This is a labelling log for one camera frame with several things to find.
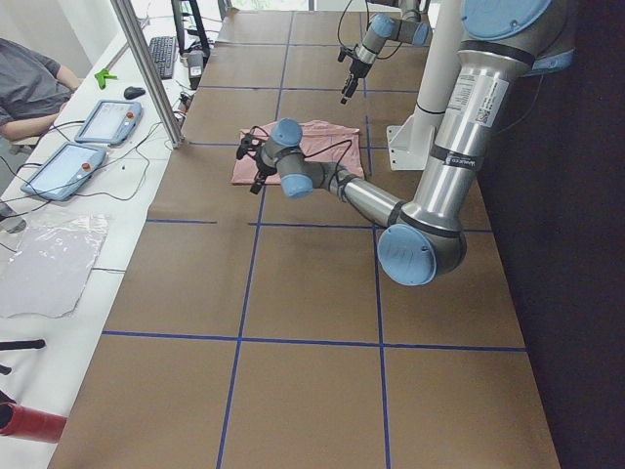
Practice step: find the clear plastic bag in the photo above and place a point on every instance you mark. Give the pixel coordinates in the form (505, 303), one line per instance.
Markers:
(47, 275)

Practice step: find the black computer mouse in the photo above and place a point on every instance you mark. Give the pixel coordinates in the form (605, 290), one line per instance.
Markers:
(131, 92)

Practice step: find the black tripod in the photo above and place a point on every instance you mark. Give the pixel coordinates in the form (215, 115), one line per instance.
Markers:
(36, 344)

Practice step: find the black power adapter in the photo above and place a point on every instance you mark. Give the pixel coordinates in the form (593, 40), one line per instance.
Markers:
(195, 68)

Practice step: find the teach pendant far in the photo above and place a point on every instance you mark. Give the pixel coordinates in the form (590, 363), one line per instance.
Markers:
(110, 122)

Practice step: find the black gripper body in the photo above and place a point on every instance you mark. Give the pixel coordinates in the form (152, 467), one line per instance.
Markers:
(262, 171)
(354, 68)

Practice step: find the seated person grey shirt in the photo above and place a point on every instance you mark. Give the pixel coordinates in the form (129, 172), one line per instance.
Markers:
(34, 91)

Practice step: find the teach pendant near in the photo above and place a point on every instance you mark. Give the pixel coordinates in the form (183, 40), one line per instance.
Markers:
(64, 172)

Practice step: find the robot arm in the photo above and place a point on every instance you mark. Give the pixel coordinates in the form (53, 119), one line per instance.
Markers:
(410, 28)
(477, 51)

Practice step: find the black keyboard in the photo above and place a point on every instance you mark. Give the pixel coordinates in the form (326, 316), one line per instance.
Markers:
(162, 50)

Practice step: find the teach pendant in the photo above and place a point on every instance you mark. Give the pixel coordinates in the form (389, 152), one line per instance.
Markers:
(64, 172)
(110, 122)

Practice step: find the green plastic tool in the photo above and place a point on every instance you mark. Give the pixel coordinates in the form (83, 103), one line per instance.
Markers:
(103, 76)

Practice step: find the red cylinder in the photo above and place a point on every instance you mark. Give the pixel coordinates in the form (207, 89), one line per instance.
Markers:
(31, 424)

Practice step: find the aluminium frame post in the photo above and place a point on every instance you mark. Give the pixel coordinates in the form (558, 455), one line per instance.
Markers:
(130, 25)

